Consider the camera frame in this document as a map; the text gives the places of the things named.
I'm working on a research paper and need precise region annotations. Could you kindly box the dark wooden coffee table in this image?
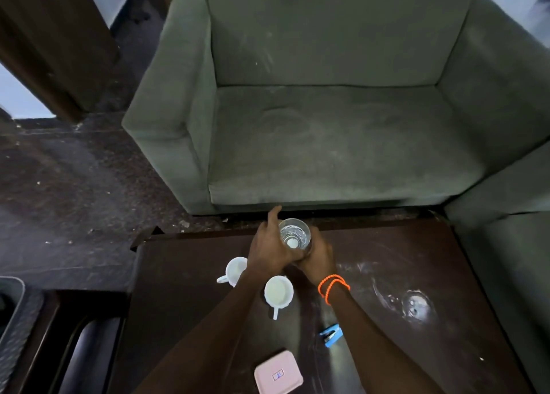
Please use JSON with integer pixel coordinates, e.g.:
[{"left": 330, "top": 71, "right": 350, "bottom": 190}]
[{"left": 107, "top": 217, "right": 536, "bottom": 394}]

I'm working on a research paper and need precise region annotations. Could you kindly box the dark wooden stool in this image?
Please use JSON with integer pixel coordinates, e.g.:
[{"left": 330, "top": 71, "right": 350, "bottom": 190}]
[{"left": 0, "top": 288, "right": 129, "bottom": 394}]

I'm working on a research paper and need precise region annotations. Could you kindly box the person's left forearm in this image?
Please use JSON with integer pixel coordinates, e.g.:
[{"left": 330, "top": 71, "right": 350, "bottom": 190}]
[{"left": 133, "top": 273, "right": 276, "bottom": 394}]

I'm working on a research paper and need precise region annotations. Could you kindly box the person's right hand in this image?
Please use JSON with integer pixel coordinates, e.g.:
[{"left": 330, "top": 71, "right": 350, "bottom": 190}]
[{"left": 294, "top": 225, "right": 338, "bottom": 287}]

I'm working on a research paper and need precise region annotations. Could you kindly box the pink rectangular box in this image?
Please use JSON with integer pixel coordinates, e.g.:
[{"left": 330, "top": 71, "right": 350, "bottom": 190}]
[{"left": 254, "top": 349, "right": 304, "bottom": 394}]

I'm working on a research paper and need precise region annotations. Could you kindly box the grey plastic tray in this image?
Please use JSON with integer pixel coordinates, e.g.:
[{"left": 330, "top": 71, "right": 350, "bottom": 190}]
[{"left": 0, "top": 276, "right": 44, "bottom": 390}]

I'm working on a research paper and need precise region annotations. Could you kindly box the blue clip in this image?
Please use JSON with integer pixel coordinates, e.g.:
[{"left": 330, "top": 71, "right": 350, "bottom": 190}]
[{"left": 319, "top": 324, "right": 344, "bottom": 349}]

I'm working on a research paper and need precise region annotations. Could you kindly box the person's left hand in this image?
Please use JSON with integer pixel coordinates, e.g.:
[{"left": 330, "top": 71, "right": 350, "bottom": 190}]
[{"left": 247, "top": 205, "right": 306, "bottom": 281}]

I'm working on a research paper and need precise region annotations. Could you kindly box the person's right forearm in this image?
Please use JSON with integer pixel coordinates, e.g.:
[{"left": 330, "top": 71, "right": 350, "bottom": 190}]
[{"left": 324, "top": 286, "right": 446, "bottom": 394}]

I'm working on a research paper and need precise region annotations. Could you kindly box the clear drinking glass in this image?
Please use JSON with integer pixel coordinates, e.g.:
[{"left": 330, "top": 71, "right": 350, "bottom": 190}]
[{"left": 278, "top": 218, "right": 312, "bottom": 253}]

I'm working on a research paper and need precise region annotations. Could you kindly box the dark brown wooden door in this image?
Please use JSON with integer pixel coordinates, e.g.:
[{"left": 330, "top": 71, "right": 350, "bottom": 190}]
[{"left": 0, "top": 0, "right": 120, "bottom": 125}]

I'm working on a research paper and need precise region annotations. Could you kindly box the orange wrist bracelet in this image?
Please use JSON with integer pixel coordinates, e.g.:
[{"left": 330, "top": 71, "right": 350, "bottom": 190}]
[{"left": 317, "top": 274, "right": 351, "bottom": 306}]

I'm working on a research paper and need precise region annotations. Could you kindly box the white ceramic cup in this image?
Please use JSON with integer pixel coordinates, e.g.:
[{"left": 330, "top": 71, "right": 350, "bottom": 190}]
[
  {"left": 216, "top": 257, "right": 249, "bottom": 288},
  {"left": 264, "top": 275, "right": 294, "bottom": 321}
]

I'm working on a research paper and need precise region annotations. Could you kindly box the green fabric sofa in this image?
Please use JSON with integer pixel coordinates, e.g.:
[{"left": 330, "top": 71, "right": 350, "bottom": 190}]
[{"left": 445, "top": 140, "right": 550, "bottom": 394}]

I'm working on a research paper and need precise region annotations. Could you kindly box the green fabric armchair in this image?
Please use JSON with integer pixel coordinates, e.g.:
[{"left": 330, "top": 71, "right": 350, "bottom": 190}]
[{"left": 121, "top": 0, "right": 550, "bottom": 216}]

